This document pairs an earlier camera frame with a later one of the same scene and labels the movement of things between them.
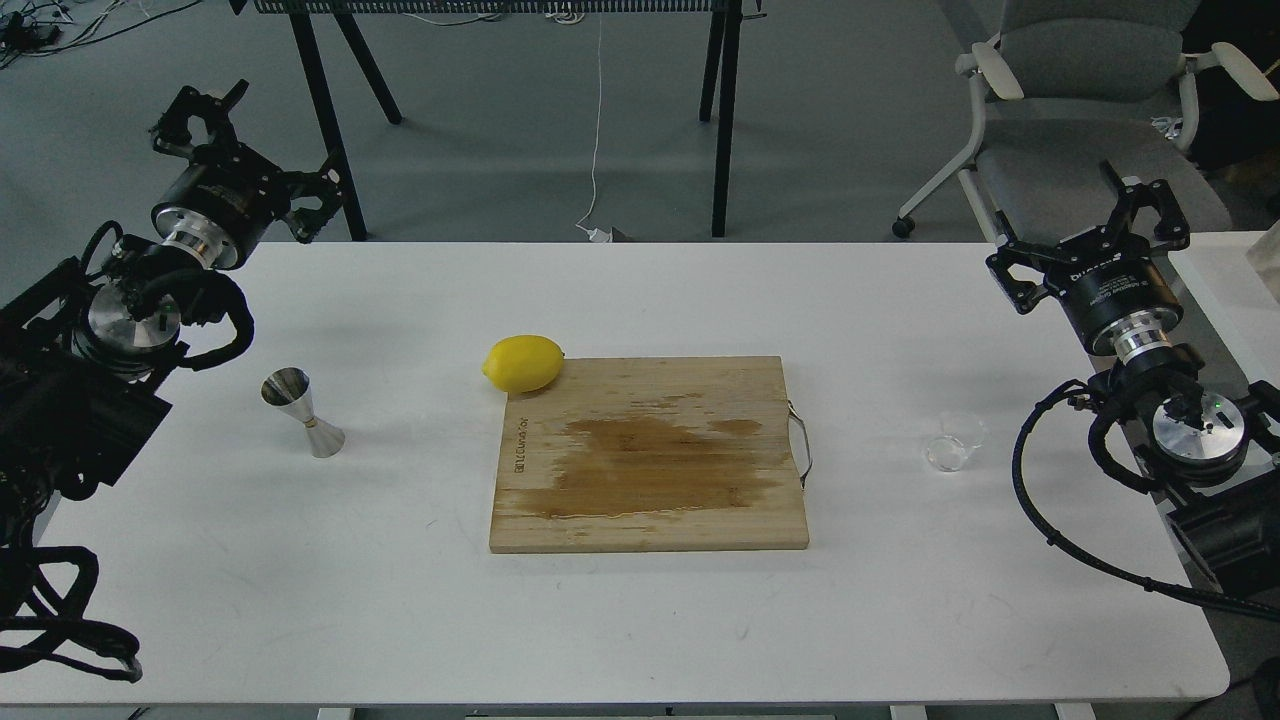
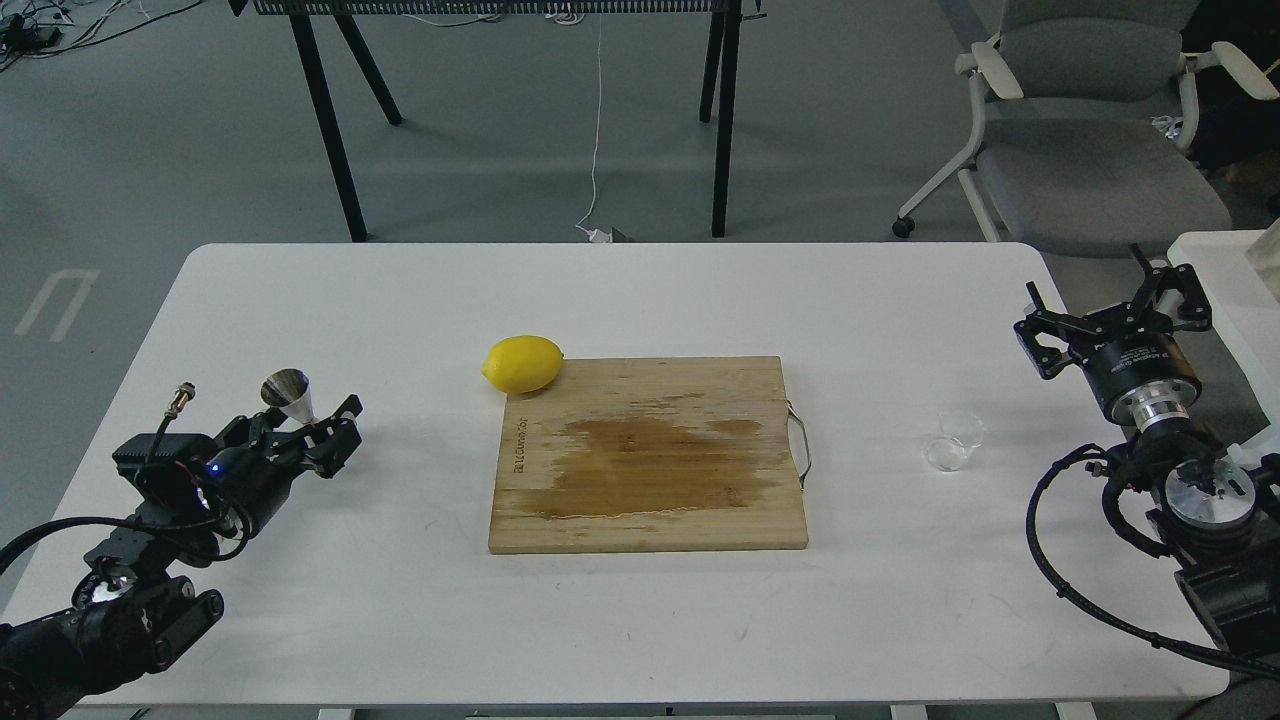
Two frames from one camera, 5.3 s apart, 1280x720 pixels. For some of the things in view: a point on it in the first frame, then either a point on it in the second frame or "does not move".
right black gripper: x=1116 y=284 -> x=1134 y=363
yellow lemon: x=523 y=363 does not move
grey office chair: x=1070 y=84 does not move
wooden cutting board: x=636 y=454 does not move
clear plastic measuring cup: x=961 y=433 does not move
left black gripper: x=228 y=195 -> x=259 y=465
